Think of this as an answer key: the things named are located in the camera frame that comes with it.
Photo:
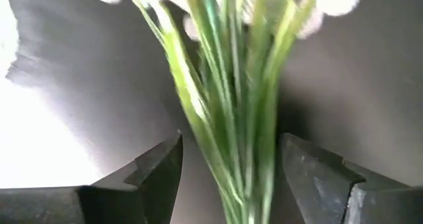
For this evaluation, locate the white artificial flower bunch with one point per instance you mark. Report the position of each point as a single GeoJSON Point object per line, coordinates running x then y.
{"type": "Point", "coordinates": [238, 118]}

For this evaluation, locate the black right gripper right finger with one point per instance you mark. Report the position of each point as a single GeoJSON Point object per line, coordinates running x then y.
{"type": "Point", "coordinates": [363, 204]}

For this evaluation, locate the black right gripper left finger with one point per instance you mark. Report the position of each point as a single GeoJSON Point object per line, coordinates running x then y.
{"type": "Point", "coordinates": [99, 204]}

